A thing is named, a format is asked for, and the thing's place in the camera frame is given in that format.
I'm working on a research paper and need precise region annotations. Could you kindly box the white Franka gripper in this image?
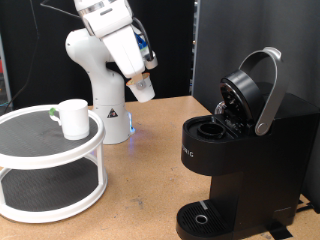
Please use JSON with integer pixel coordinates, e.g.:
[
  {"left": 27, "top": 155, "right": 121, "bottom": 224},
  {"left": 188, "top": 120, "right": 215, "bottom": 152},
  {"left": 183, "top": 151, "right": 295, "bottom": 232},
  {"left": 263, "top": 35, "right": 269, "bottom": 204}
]
[{"left": 101, "top": 25, "right": 148, "bottom": 90}]

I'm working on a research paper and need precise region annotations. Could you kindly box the white coffee pod orange lid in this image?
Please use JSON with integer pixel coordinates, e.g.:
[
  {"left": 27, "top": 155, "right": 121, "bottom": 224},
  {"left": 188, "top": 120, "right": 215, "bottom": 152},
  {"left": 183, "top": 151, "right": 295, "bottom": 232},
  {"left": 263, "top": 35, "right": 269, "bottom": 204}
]
[{"left": 125, "top": 72, "right": 156, "bottom": 104}]

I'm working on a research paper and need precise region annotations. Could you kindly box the silver Keurig lid handle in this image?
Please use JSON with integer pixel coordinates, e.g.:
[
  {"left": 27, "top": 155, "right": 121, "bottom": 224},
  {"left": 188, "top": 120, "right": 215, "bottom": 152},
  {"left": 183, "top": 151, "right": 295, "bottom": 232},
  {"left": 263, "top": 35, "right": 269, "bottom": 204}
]
[{"left": 238, "top": 46, "right": 290, "bottom": 137}]

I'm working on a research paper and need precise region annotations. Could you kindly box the black Keurig coffee machine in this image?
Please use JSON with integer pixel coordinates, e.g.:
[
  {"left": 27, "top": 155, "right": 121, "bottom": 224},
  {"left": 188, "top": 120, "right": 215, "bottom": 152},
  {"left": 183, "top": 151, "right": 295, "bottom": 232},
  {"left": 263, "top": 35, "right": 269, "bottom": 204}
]
[{"left": 175, "top": 46, "right": 320, "bottom": 240}]

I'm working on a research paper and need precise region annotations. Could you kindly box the black Keurig drip tray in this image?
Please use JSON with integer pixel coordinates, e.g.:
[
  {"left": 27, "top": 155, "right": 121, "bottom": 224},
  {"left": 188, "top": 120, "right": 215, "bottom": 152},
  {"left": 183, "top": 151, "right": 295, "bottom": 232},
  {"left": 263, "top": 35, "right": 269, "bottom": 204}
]
[{"left": 175, "top": 199, "right": 234, "bottom": 240}]

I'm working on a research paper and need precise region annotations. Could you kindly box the black backdrop curtain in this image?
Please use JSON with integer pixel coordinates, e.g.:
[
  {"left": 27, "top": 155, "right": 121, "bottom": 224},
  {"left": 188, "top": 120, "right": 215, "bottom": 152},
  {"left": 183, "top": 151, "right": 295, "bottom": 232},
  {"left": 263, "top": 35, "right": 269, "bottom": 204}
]
[{"left": 0, "top": 0, "right": 196, "bottom": 111}]

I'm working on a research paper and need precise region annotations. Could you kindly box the grey backdrop curtain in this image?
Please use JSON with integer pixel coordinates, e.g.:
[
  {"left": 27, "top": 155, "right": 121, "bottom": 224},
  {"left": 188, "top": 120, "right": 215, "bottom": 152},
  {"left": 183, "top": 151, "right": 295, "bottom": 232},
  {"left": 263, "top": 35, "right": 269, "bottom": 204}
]
[{"left": 192, "top": 0, "right": 320, "bottom": 214}]

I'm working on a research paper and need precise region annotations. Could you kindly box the white two-tier turntable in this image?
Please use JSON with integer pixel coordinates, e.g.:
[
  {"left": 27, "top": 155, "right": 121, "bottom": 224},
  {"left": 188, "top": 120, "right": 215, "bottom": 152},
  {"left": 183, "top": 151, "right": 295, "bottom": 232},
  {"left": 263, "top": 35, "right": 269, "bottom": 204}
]
[{"left": 0, "top": 104, "right": 109, "bottom": 224}]

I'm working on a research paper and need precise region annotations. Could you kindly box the grey shelf edge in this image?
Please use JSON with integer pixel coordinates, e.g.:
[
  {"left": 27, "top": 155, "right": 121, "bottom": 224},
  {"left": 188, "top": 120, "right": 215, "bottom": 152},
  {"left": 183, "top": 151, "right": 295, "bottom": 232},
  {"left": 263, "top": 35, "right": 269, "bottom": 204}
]
[{"left": 0, "top": 33, "right": 14, "bottom": 113}]

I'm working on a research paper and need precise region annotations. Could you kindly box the blue-mounted wrist camera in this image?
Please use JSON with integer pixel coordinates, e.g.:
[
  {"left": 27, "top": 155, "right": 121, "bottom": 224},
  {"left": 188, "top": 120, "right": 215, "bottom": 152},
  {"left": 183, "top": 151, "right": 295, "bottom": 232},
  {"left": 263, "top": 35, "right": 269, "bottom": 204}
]
[{"left": 132, "top": 26, "right": 158, "bottom": 70}]

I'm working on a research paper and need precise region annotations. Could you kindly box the thin black camera cable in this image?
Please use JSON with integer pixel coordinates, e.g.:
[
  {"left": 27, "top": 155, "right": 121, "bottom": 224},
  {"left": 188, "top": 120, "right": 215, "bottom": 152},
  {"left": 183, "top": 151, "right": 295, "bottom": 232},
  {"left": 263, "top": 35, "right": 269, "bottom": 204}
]
[{"left": 1, "top": 0, "right": 157, "bottom": 116}]

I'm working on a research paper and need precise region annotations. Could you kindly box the metal curtain frame post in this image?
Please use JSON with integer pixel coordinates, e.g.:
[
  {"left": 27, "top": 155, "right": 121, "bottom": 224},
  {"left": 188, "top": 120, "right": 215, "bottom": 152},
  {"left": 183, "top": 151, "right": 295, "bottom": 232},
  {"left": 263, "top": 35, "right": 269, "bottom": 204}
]
[{"left": 190, "top": 0, "right": 201, "bottom": 98}]

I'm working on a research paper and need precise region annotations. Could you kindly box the white mug green-taped handle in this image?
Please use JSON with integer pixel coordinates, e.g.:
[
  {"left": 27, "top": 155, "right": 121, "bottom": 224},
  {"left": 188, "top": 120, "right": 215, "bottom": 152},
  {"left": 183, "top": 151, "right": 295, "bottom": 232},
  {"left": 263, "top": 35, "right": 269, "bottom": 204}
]
[{"left": 48, "top": 98, "right": 91, "bottom": 141}]

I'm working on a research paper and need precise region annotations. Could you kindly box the black Keurig power cable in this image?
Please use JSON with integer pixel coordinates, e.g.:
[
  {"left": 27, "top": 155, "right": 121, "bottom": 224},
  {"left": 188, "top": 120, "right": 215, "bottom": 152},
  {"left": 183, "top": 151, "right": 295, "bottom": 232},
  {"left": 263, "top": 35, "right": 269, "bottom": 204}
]
[{"left": 294, "top": 199, "right": 317, "bottom": 215}]

